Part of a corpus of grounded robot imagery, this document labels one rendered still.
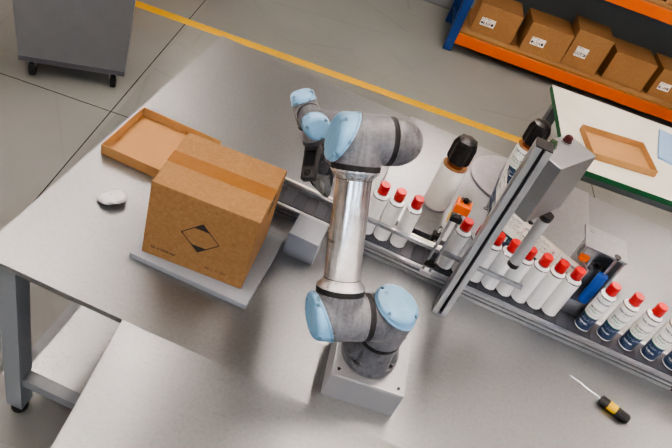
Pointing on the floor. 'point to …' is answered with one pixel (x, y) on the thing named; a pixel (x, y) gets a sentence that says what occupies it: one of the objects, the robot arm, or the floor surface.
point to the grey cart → (75, 4)
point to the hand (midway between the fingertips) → (325, 195)
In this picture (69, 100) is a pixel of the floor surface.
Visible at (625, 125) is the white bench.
